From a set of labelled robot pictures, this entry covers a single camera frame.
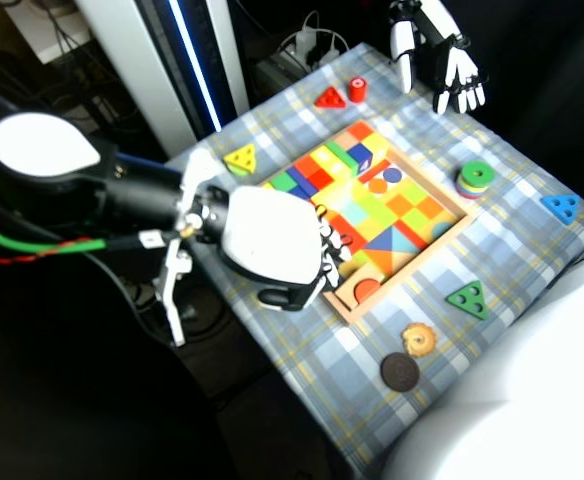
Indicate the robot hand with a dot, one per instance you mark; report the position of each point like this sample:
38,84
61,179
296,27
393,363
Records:
462,67
272,240

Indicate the flower-shaped toy cookie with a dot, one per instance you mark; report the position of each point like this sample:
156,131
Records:
418,341

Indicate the red Q letter cylinder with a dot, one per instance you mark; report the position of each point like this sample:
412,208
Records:
357,90

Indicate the yellow three-hole triangle block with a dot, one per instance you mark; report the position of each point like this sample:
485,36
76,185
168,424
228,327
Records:
242,157

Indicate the square wooden tray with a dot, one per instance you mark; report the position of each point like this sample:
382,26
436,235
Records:
422,250

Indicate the round brown toy cookie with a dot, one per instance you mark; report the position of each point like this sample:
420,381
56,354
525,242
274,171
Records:
400,371

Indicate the white power strip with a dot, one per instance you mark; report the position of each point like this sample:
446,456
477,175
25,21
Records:
312,47

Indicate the white robot body column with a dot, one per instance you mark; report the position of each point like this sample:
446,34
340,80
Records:
122,60

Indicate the red half-cylinder block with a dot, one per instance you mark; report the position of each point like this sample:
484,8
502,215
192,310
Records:
367,290

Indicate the red three-hole triangle block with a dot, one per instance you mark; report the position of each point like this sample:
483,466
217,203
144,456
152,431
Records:
330,98

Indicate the blue three-hole triangle block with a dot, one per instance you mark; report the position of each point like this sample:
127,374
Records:
562,206

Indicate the green three-hole triangle block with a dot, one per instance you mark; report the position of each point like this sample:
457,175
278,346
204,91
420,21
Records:
469,300

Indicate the natural wood arch block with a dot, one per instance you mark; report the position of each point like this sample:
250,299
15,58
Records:
364,272

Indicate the blue plaid table cloth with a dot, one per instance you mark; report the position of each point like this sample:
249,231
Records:
322,360

